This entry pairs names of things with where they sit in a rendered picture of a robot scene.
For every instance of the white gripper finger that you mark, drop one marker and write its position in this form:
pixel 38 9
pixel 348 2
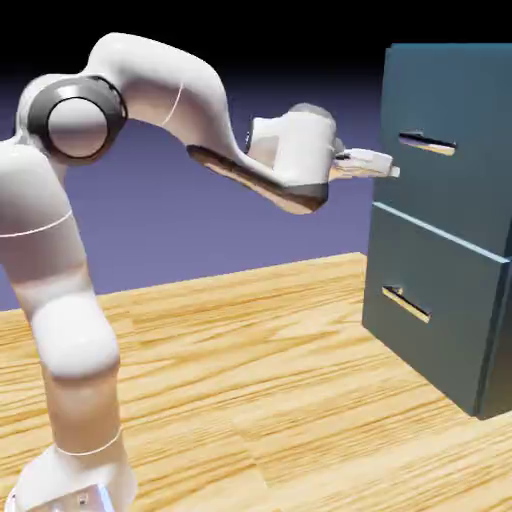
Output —
pixel 395 171

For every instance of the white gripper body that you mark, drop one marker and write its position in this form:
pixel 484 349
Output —
pixel 364 161

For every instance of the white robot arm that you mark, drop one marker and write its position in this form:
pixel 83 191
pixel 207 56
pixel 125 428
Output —
pixel 56 224

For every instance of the teal painted cabinet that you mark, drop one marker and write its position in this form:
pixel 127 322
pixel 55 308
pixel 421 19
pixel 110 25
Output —
pixel 448 224

